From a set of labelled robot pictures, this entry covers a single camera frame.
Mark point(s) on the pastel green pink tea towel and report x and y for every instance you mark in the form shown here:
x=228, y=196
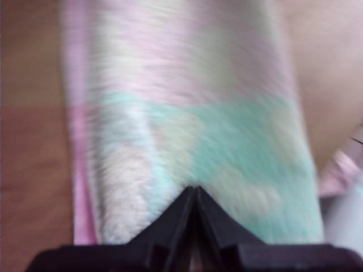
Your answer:
x=184, y=99

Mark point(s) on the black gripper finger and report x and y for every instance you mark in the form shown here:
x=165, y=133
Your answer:
x=221, y=229
x=167, y=229

